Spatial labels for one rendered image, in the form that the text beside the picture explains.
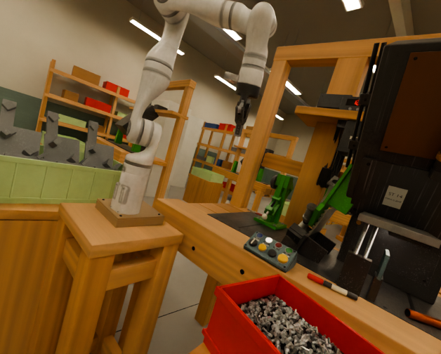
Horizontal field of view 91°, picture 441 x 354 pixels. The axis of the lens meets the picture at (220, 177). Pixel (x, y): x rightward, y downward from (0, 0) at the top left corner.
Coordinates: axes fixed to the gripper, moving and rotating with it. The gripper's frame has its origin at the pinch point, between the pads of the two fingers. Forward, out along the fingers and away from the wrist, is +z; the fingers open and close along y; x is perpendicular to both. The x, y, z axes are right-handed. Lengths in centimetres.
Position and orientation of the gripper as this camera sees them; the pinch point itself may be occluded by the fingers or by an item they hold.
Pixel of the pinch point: (238, 130)
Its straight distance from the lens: 73.0
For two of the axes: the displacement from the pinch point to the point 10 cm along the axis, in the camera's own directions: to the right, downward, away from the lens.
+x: -9.4, -2.7, 2.1
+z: -2.0, 9.3, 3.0
